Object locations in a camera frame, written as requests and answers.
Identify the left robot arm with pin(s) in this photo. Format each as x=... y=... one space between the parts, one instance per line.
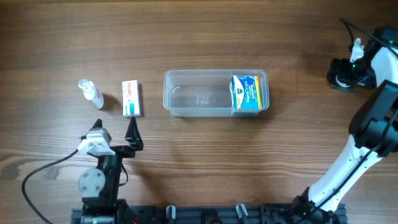
x=99 y=186

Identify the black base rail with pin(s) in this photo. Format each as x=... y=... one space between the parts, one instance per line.
x=264 y=214

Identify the clear plastic container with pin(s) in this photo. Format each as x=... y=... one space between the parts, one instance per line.
x=206 y=93

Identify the blue VapoDrops box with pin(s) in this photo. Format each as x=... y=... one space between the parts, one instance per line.
x=245 y=92

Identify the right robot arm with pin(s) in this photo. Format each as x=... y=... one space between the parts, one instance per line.
x=372 y=130

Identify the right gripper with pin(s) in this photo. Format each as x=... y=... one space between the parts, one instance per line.
x=334 y=73

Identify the white spray bottle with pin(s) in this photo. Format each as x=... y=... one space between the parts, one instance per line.
x=91 y=93

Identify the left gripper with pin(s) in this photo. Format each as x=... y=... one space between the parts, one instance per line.
x=118 y=150

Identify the dark green round tin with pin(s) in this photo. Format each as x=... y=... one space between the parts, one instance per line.
x=337 y=85

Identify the white Panadol box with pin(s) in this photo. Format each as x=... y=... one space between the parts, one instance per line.
x=131 y=98

